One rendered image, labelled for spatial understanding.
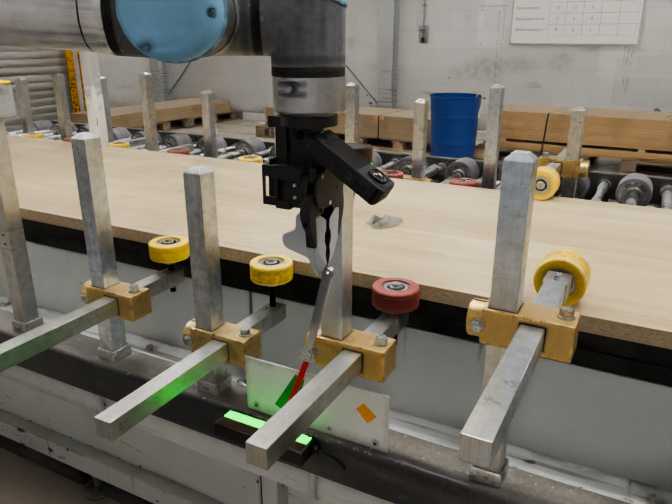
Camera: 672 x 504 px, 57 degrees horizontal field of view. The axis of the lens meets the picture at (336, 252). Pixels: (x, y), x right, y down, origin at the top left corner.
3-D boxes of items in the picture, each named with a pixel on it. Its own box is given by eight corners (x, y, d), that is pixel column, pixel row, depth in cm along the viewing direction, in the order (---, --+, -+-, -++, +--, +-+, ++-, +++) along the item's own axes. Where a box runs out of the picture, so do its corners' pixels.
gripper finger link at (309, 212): (316, 239, 82) (316, 175, 79) (328, 241, 81) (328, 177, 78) (298, 250, 78) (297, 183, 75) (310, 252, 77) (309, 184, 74)
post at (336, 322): (341, 450, 99) (342, 153, 83) (322, 443, 100) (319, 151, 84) (350, 438, 102) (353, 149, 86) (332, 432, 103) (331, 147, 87)
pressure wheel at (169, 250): (195, 295, 126) (190, 242, 122) (155, 300, 124) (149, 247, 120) (190, 281, 133) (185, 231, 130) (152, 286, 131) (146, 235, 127)
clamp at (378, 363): (382, 383, 90) (383, 353, 88) (303, 362, 96) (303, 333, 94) (397, 366, 95) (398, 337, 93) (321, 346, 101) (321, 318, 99)
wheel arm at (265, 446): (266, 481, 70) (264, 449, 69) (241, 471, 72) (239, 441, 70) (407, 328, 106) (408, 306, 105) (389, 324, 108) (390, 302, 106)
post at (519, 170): (497, 491, 87) (533, 155, 71) (473, 483, 89) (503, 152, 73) (503, 476, 90) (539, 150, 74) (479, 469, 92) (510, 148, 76)
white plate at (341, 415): (386, 454, 93) (388, 397, 90) (246, 408, 105) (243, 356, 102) (387, 452, 94) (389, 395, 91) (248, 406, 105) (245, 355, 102)
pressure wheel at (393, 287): (406, 359, 101) (409, 295, 98) (363, 348, 105) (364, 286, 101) (423, 339, 108) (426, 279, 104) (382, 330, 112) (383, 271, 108)
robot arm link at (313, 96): (358, 74, 77) (320, 79, 69) (357, 114, 78) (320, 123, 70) (297, 72, 81) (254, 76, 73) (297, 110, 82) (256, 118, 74)
